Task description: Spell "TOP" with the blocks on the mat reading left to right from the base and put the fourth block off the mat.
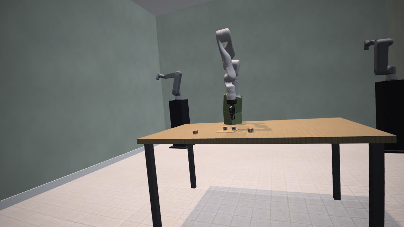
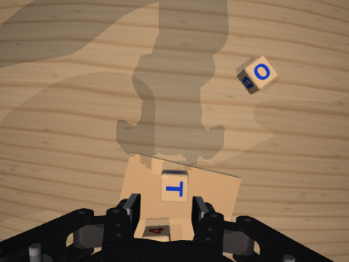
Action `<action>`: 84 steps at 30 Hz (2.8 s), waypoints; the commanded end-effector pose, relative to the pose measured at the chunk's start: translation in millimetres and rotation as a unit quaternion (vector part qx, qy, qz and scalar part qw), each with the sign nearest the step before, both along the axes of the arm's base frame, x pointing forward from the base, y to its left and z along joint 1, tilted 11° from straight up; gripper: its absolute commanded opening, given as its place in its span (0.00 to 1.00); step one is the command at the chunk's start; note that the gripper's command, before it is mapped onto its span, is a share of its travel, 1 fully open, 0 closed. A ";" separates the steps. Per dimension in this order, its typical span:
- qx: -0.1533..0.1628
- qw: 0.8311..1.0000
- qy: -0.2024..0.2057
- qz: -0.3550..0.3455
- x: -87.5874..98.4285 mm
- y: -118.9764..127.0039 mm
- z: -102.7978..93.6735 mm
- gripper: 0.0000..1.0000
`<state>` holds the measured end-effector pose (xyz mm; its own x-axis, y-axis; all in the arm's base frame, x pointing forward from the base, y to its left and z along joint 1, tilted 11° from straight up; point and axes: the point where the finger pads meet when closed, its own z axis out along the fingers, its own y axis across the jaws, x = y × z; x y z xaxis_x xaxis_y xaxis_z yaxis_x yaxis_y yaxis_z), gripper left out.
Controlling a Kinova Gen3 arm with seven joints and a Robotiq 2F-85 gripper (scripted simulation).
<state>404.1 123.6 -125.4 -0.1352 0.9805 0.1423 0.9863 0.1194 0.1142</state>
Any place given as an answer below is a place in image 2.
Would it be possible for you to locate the peach flat mat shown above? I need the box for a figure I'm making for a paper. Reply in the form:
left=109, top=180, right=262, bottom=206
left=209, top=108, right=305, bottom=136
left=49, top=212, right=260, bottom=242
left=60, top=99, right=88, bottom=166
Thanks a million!
left=119, top=152, right=241, bottom=241

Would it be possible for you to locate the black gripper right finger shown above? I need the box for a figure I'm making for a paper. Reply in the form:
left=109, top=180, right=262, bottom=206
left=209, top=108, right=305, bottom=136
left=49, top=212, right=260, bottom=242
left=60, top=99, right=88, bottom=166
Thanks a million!
left=184, top=196, right=334, bottom=262

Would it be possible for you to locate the wooden letter block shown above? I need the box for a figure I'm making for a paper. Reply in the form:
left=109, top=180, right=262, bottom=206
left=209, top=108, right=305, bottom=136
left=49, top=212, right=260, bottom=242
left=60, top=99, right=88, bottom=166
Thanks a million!
left=237, top=55, right=278, bottom=94
left=160, top=170, right=189, bottom=202
left=142, top=225, right=171, bottom=242

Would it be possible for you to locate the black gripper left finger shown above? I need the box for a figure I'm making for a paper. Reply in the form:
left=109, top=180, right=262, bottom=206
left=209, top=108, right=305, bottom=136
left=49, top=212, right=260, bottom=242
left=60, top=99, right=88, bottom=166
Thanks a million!
left=0, top=194, right=141, bottom=262

